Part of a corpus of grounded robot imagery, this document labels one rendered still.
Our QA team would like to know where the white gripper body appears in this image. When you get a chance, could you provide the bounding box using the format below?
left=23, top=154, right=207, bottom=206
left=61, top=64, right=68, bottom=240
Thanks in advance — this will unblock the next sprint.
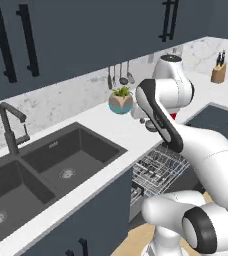
left=130, top=103, right=151, bottom=124

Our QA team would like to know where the dishwasher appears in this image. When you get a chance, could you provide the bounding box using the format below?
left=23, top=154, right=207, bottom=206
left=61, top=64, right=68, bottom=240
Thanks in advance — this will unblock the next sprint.
left=128, top=141, right=209, bottom=232

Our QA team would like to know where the dark dishwasher door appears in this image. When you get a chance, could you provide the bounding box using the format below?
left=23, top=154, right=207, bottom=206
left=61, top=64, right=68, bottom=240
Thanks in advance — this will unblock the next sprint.
left=165, top=161, right=208, bottom=202

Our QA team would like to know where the green plant in round pot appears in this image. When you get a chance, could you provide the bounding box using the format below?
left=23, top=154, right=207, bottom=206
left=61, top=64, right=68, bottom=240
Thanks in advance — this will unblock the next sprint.
left=107, top=85, right=135, bottom=116

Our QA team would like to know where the hanging dark spoon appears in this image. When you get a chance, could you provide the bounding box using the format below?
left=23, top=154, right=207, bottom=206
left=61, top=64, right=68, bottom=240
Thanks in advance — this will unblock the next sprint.
left=125, top=60, right=136, bottom=85

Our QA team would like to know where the hanging dark ladle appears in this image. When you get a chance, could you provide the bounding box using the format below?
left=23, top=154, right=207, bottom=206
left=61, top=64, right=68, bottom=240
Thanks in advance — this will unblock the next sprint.
left=118, top=62, right=130, bottom=86

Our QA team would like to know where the hanging dark kitchen utensil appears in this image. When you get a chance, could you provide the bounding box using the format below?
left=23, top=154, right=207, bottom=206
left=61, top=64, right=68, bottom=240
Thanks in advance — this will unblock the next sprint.
left=107, top=65, right=114, bottom=91
left=111, top=64, right=117, bottom=85

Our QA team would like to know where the black hob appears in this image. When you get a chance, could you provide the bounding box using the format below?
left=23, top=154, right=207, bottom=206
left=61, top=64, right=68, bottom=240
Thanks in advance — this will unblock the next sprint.
left=185, top=103, right=228, bottom=158

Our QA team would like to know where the dark grey double sink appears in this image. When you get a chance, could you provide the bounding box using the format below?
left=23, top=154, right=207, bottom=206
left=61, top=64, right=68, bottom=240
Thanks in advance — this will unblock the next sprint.
left=0, top=121, right=129, bottom=253

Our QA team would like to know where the wooden knife block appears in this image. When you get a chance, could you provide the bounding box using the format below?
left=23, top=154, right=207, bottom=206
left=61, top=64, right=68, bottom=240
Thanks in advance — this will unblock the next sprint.
left=210, top=49, right=228, bottom=85

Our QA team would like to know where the dark blue lower cupboard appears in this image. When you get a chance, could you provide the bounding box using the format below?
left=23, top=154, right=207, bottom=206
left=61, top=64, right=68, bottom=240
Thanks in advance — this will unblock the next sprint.
left=18, top=165, right=134, bottom=256

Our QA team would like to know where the black sink tap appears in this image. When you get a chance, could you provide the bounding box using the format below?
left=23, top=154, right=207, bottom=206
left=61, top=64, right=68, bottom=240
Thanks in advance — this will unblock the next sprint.
left=0, top=101, right=32, bottom=157

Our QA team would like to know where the white wire dishwasher rack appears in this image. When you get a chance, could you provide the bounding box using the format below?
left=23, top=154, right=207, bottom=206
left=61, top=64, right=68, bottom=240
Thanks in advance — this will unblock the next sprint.
left=131, top=142, right=191, bottom=198

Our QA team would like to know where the black cupboard bar handle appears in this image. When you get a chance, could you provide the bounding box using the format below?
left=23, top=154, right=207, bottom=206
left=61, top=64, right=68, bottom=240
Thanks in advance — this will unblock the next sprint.
left=15, top=3, right=41, bottom=78
left=158, top=0, right=172, bottom=43
left=0, top=4, right=18, bottom=84
left=167, top=0, right=180, bottom=41

